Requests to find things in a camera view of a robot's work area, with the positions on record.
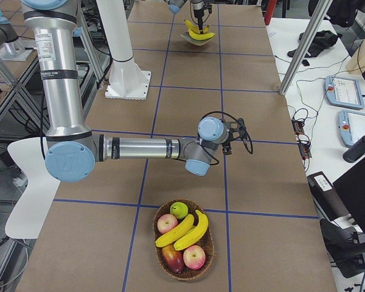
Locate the grey square orange-rimmed plate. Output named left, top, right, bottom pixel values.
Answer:
left=180, top=30, right=215, bottom=46

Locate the green apple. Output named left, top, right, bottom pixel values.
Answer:
left=170, top=201, right=189, bottom=220

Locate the far blue teach pendant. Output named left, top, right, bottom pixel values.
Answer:
left=324, top=75, right=364, bottom=110

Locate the aluminium frame post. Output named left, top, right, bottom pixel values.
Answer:
left=279, top=0, right=333, bottom=96

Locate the black cloth on desk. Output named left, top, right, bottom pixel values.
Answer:
left=305, top=30, right=339, bottom=58

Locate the black box with white label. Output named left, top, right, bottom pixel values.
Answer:
left=307, top=172, right=350, bottom=221

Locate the upper pink apple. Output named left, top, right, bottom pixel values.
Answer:
left=157, top=214, right=178, bottom=234

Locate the yellow banana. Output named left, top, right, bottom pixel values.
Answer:
left=155, top=214, right=194, bottom=248
left=173, top=209, right=209, bottom=251
left=188, top=29, right=215, bottom=41
left=184, top=19, right=201, bottom=34

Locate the pink apple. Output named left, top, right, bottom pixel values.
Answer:
left=157, top=214, right=178, bottom=234
left=183, top=245, right=206, bottom=270

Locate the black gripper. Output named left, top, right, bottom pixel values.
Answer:
left=222, top=141, right=232, bottom=155
left=193, top=9, right=204, bottom=34

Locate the near blue teach pendant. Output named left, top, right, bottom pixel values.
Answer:
left=338, top=109, right=365, bottom=148

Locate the lower pink apple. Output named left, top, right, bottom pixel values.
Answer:
left=183, top=245, right=206, bottom=270

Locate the black water bottle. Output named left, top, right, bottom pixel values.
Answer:
left=342, top=135, right=365, bottom=163

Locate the brown paper table mat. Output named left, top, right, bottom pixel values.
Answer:
left=16, top=2, right=336, bottom=291

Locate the small circuit board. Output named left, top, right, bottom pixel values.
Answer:
left=292, top=120, right=305, bottom=134
left=298, top=143, right=311, bottom=159

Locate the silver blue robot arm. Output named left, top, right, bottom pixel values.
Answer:
left=165, top=0, right=205, bottom=34
left=22, top=1, right=233, bottom=182

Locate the blue teach pendant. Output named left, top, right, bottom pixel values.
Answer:
left=338, top=109, right=365, bottom=148
left=324, top=75, right=364, bottom=110

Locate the woven brown fruit basket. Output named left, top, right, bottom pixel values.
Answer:
left=153, top=199, right=214, bottom=282

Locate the black monitor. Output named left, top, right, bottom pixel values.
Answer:
left=333, top=158, right=365, bottom=233

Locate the dark red mango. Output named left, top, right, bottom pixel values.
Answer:
left=162, top=245, right=185, bottom=273

